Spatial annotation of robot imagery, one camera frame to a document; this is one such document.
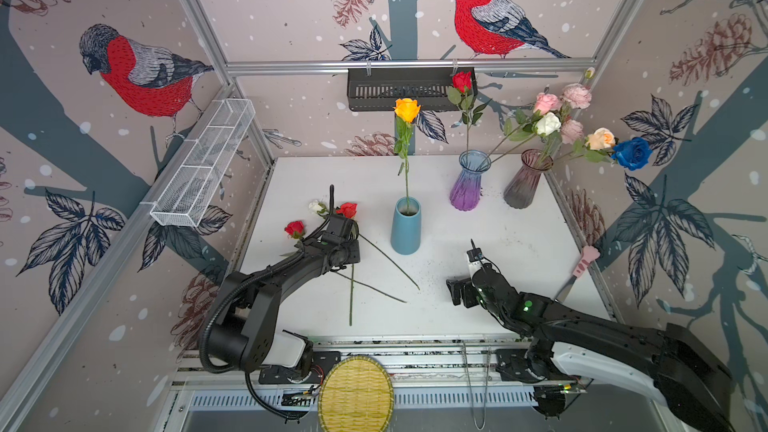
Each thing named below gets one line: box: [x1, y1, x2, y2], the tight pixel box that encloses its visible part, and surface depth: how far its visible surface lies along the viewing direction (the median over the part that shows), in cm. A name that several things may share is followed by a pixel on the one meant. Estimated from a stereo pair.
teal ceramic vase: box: [390, 196, 422, 255], surface depth 85 cm
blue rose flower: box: [612, 137, 652, 171], surface depth 65 cm
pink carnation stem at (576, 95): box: [541, 67, 596, 163], surface depth 84 cm
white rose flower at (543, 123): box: [490, 110, 562, 164], surface depth 73 cm
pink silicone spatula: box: [554, 245, 600, 302], surface depth 91 cm
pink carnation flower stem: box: [560, 119, 584, 145], surface depth 86 cm
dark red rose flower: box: [447, 71, 490, 153], surface depth 87 cm
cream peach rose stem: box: [555, 128, 619, 163], surface depth 69 cm
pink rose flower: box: [486, 92, 559, 155], surface depth 78 cm
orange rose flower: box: [394, 98, 422, 214], surface depth 74 cm
